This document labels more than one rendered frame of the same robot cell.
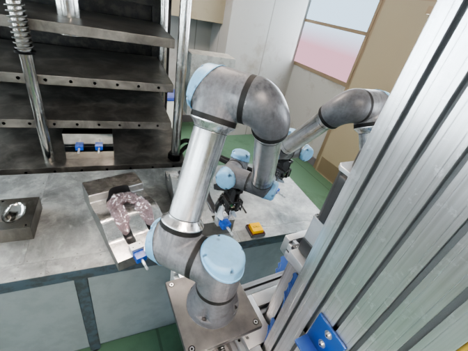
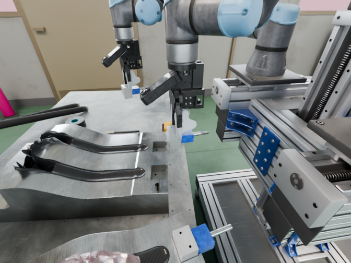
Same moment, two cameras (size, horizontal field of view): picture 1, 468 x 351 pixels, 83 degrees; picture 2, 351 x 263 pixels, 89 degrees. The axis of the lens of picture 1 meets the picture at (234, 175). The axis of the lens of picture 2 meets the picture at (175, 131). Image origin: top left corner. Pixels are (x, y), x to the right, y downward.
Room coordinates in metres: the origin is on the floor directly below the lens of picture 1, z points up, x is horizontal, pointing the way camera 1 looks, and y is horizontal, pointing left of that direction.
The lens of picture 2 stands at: (0.74, 0.41, 1.26)
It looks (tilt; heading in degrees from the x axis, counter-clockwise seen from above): 35 degrees down; 295
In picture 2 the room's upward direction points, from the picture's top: straight up
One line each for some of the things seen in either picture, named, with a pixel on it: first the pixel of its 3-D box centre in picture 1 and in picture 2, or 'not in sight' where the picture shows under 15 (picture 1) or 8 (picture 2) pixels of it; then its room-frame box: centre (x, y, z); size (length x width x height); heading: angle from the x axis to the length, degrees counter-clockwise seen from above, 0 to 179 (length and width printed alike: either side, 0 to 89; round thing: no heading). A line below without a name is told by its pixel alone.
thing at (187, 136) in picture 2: (225, 225); (188, 134); (0.89, -0.01, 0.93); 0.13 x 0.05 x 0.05; 36
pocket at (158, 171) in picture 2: not in sight; (159, 176); (0.92, 0.13, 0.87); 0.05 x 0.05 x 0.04; 28
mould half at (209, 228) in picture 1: (196, 193); (84, 165); (1.15, 0.18, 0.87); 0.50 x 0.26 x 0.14; 28
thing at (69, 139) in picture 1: (91, 129); not in sight; (1.60, 1.04, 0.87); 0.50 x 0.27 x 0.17; 28
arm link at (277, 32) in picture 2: not in sight; (276, 24); (0.72, -0.44, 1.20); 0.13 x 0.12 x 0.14; 123
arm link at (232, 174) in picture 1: (233, 176); (229, 12); (0.82, 0.00, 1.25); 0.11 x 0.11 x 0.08; 75
